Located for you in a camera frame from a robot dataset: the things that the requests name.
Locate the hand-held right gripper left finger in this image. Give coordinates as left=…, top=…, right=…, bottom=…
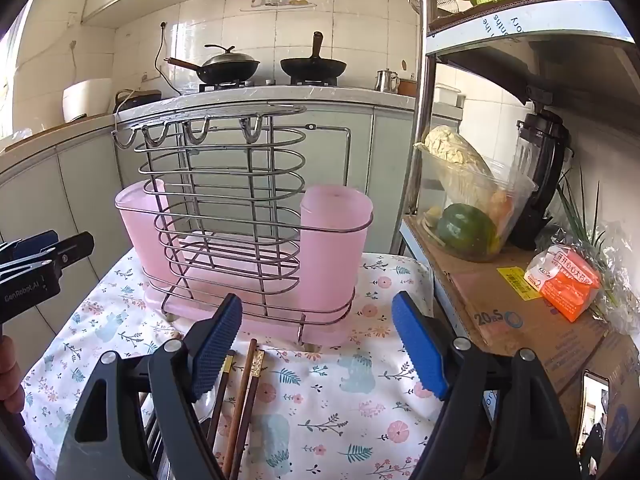
left=55, top=292, right=244, bottom=480

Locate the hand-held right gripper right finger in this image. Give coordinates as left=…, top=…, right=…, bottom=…
left=391, top=290, right=586, bottom=480

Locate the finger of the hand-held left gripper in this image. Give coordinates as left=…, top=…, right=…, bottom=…
left=0, top=230, right=59, bottom=261
left=42, top=231, right=96, bottom=273

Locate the dark chopstick with gold band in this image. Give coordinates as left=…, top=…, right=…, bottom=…
left=206, top=352, right=236, bottom=453
left=230, top=350, right=266, bottom=480

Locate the brown wooden chopstick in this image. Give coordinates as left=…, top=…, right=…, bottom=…
left=222, top=338, right=258, bottom=480

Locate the metal spoon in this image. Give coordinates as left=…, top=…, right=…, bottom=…
left=196, top=385, right=223, bottom=423

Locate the pink plastic cup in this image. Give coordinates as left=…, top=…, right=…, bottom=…
left=115, top=178, right=173, bottom=281
left=300, top=184, right=375, bottom=321

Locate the metal wire utensil rack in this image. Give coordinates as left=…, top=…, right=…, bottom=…
left=111, top=101, right=375, bottom=348

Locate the person's left hand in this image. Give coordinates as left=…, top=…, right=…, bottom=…
left=0, top=334, right=26, bottom=417

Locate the cardboard sheet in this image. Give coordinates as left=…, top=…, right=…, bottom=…
left=404, top=214, right=640, bottom=480

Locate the pink plastic drip tray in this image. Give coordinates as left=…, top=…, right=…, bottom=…
left=142, top=260, right=352, bottom=348

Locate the floral tablecloth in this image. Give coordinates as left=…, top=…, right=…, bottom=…
left=27, top=250, right=436, bottom=480

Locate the green bell pepper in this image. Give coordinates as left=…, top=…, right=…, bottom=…
left=437, top=203, right=497, bottom=256

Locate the white rice cooker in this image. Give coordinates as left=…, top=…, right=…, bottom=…
left=62, top=78, right=113, bottom=123

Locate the orange vegetable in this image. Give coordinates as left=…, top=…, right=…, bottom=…
left=487, top=187, right=517, bottom=227

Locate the orange food packet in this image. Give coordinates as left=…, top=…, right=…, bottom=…
left=522, top=245, right=601, bottom=324

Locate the black countertop appliance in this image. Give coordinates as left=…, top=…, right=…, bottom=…
left=115, top=89, right=163, bottom=114

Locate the clear plastic container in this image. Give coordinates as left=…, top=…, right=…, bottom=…
left=417, top=147, right=539, bottom=264

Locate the smartphone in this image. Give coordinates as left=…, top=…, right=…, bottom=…
left=575, top=370, right=611, bottom=461

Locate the napa cabbage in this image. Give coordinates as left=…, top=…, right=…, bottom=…
left=414, top=126, right=496, bottom=202

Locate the clear plastic bag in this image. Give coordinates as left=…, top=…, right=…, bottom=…
left=587, top=222, right=640, bottom=337

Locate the black blender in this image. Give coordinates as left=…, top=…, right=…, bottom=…
left=507, top=109, right=574, bottom=252

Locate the gas stove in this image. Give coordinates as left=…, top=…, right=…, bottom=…
left=199, top=77, right=338, bottom=94

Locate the metal shelf unit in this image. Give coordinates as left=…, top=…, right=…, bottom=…
left=399, top=0, right=640, bottom=480

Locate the steel wok lid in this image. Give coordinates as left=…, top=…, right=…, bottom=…
left=202, top=45, right=261, bottom=67

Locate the white lidded container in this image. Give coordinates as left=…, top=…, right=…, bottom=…
left=434, top=84, right=466, bottom=108

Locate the open black wok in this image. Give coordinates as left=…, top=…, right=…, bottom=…
left=280, top=31, right=347, bottom=85

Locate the white cable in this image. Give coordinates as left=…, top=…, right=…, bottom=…
left=111, top=89, right=137, bottom=133

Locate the black wok with wooden handle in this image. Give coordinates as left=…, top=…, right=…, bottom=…
left=165, top=56, right=261, bottom=85

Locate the black power cable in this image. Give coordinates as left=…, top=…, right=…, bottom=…
left=153, top=22, right=173, bottom=96

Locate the clear wall shelf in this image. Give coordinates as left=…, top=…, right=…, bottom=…
left=240, top=0, right=319, bottom=12

